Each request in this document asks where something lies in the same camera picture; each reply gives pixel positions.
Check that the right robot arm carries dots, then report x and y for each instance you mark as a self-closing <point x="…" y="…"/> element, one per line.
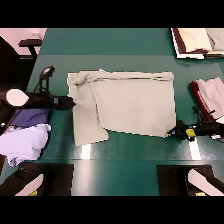
<point x="200" y="180"/>

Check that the dark purple garment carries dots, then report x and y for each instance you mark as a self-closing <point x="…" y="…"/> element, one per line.
<point x="30" y="116"/>

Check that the red garment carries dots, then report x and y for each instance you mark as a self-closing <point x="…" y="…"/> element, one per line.
<point x="199" y="101"/>

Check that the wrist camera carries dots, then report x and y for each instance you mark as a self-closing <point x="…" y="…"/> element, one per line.
<point x="43" y="80"/>
<point x="200" y="115"/>

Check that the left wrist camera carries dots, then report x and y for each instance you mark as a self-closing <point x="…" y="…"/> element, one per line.
<point x="43" y="80"/>

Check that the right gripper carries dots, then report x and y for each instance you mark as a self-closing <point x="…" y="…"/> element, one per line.
<point x="185" y="130"/>

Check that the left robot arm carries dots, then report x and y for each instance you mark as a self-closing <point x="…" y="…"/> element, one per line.
<point x="16" y="97"/>

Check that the black small table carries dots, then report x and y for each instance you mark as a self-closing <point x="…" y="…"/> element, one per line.
<point x="30" y="43"/>

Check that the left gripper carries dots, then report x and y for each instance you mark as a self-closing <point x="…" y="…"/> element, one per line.
<point x="61" y="102"/>

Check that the pale pink garment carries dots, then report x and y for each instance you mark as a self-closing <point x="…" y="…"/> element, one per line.
<point x="213" y="95"/>

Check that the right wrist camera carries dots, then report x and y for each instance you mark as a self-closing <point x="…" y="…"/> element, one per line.
<point x="200" y="115"/>

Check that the cream garment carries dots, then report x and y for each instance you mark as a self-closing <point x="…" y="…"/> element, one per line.
<point x="195" y="39"/>

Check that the lavender garment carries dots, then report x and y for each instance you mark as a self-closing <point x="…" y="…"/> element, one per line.
<point x="23" y="141"/>

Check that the grey garment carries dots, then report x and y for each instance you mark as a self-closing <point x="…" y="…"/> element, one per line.
<point x="217" y="37"/>

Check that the beige shirt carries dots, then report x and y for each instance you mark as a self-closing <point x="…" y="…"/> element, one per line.
<point x="133" y="103"/>

